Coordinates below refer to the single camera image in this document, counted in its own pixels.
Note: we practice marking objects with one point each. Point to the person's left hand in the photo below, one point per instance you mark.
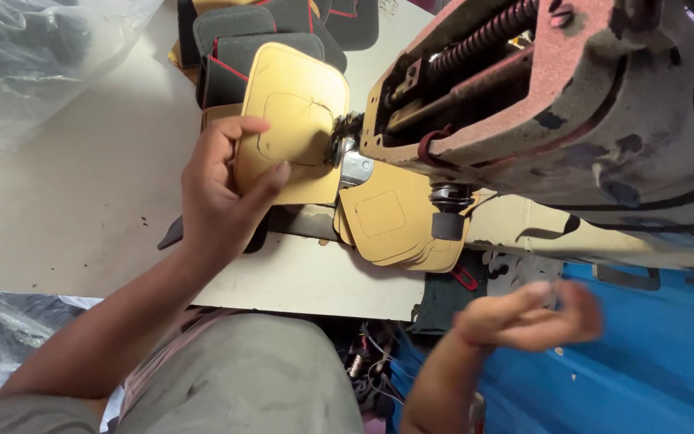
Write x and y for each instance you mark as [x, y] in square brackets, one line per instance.
[214, 193]

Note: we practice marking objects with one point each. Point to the person's right hand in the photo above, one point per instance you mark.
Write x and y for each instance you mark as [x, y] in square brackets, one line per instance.
[528, 316]

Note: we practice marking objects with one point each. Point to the person's right fingers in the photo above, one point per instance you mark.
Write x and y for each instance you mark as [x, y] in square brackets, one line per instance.
[555, 310]

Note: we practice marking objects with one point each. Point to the tan leather panel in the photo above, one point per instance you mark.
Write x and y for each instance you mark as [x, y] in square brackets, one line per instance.
[291, 120]

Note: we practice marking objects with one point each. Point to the red thread snips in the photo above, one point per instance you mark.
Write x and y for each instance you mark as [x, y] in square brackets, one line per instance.
[463, 277]

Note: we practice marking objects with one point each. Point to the stack of tan leather panels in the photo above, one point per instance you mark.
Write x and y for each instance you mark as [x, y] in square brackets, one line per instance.
[404, 220]

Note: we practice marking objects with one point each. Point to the worn industrial sewing machine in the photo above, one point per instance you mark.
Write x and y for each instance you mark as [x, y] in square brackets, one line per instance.
[555, 120]

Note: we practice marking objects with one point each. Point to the pile of black red-trimmed pieces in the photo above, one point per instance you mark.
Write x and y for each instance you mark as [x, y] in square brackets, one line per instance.
[268, 45]

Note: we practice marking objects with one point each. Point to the clear plastic bag with fabric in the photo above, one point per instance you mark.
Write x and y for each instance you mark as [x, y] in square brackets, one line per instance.
[6, 343]

